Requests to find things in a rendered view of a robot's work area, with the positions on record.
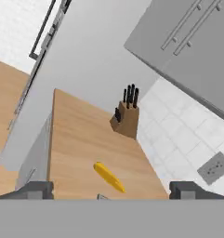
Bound grey wall socket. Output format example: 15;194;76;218
196;151;224;186

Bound grey fridge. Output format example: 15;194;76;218
0;0;161;172

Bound dark grey fridge handle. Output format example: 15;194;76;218
28;0;58;61

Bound grey wall cupboard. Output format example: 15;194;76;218
124;0;224;126

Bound small grey object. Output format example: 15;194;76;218
96;192;111;201

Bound grey cupboard bar handle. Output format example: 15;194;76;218
172;0;224;57
160;0;204;51

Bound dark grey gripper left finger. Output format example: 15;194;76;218
0;180;55;200

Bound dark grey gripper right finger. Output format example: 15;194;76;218
168;180;224;200

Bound wooden knife block black knives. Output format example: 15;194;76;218
109;83;140;140

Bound yellow banana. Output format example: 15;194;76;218
92;161;127;194

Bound grey base cabinet front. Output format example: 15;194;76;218
15;111;53;191

